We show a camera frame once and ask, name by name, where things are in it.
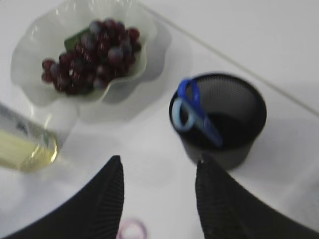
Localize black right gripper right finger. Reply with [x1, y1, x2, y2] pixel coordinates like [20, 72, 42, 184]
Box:
[195, 153, 319, 239]

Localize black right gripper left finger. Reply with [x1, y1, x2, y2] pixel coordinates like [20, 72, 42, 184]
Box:
[8, 155, 124, 239]

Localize yellow tea bottle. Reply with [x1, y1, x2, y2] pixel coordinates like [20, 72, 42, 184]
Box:
[0, 102, 60, 173]

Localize blue scissors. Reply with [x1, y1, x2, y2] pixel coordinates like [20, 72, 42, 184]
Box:
[171, 79, 223, 147]

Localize purple artificial grape bunch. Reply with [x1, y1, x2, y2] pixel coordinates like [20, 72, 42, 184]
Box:
[41, 18, 142, 95]

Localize black mesh pen holder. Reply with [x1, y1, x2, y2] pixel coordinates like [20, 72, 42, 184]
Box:
[169, 73, 267, 170]

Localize pale green wavy plate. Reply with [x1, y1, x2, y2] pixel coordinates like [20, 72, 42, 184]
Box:
[9, 0, 172, 124]

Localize pink purple scissors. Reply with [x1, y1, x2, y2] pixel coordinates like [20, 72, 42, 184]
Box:
[116, 218, 148, 239]

